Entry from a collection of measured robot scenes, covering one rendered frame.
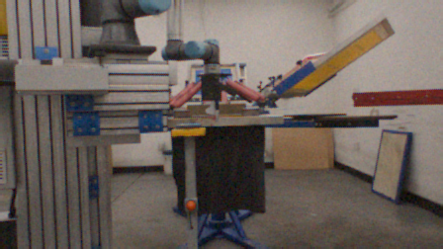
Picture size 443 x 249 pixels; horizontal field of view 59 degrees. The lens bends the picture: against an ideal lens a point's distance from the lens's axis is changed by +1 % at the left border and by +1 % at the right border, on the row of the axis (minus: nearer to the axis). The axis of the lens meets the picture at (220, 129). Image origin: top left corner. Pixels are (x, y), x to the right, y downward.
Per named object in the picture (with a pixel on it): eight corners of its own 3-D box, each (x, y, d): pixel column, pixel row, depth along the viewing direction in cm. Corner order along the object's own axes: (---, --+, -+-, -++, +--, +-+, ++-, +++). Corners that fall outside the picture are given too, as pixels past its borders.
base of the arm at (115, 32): (100, 45, 133) (99, 16, 133) (97, 51, 147) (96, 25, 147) (144, 46, 139) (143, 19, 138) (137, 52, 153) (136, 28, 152)
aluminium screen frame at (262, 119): (283, 124, 172) (283, 116, 172) (152, 127, 171) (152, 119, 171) (261, 119, 251) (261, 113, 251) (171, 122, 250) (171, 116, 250)
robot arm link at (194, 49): (177, 59, 163) (192, 62, 172) (199, 57, 157) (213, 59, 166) (176, 41, 162) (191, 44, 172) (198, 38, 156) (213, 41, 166)
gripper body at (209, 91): (202, 102, 177) (201, 75, 176) (221, 102, 177) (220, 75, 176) (201, 102, 169) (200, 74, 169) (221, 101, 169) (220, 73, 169)
